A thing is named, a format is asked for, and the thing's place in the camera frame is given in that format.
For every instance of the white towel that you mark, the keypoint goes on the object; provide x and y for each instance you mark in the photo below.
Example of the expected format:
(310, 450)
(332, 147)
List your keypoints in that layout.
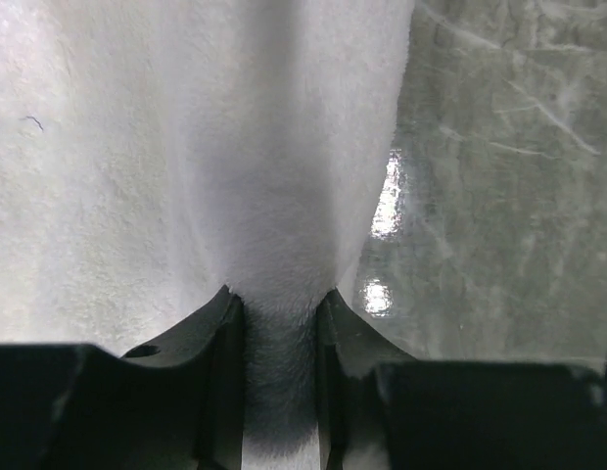
(152, 152)

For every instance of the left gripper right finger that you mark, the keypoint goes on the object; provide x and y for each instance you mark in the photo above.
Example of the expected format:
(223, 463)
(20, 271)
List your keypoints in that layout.
(451, 414)

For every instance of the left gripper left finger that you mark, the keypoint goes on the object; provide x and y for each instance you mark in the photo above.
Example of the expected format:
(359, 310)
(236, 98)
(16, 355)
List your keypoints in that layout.
(173, 402)

